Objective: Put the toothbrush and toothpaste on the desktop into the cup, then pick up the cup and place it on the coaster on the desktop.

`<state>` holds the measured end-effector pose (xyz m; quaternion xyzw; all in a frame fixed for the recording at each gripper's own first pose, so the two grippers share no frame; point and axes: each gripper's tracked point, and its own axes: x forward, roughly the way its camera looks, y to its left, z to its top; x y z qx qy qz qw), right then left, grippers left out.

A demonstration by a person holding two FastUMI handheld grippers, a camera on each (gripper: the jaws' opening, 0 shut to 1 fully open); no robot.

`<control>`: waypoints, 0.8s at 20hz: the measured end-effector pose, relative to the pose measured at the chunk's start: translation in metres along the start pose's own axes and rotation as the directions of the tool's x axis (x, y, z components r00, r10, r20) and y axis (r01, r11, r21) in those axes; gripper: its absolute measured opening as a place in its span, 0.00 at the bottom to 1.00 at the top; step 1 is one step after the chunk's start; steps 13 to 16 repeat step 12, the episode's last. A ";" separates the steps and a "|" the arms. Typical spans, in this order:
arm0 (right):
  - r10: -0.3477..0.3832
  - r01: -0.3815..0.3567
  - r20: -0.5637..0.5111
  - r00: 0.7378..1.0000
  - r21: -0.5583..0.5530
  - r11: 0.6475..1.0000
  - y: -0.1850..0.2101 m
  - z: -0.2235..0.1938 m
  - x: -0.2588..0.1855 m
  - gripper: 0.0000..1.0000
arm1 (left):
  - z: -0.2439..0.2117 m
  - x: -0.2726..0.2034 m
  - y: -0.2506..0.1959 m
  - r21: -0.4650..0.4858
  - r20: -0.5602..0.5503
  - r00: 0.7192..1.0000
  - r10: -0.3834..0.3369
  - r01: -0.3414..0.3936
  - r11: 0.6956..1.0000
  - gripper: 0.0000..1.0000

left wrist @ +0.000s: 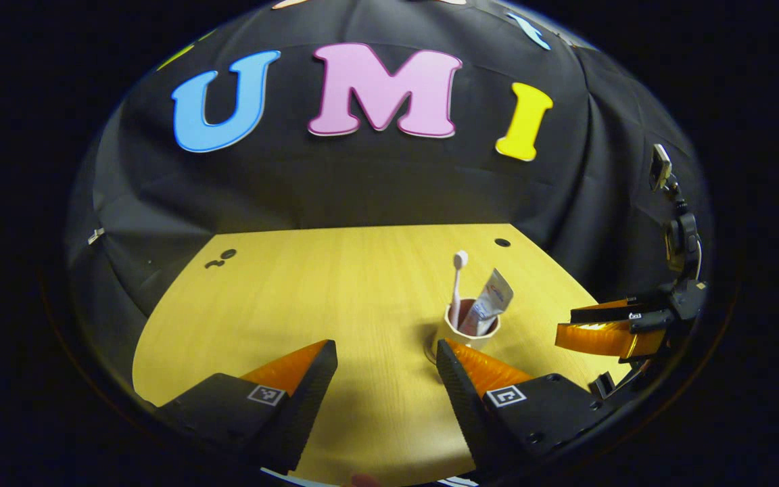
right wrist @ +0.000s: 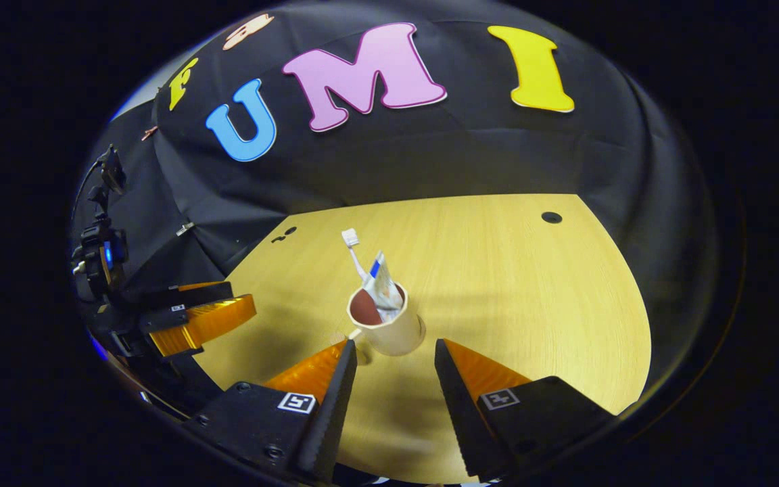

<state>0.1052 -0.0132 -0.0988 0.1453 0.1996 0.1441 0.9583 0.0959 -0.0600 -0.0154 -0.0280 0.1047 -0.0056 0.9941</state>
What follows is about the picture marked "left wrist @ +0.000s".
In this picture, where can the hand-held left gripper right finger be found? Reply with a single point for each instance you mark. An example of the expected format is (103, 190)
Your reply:
(460, 406)

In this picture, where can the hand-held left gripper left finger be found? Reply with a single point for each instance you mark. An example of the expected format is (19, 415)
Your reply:
(305, 406)

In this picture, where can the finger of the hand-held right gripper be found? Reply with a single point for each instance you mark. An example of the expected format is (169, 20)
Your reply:
(599, 338)
(606, 312)

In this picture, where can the beige cup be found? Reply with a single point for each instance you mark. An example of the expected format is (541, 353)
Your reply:
(484, 340)

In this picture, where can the white toothpaste tube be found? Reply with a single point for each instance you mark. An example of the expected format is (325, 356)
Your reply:
(494, 297)

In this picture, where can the white toothbrush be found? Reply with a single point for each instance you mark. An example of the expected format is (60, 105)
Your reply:
(458, 284)

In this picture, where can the wooden desktop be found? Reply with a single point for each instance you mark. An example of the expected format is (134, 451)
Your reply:
(335, 291)

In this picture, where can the black backdrop cloth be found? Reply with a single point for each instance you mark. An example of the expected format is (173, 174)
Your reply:
(362, 182)

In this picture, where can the silver binder clip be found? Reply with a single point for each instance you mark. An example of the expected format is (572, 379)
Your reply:
(95, 235)

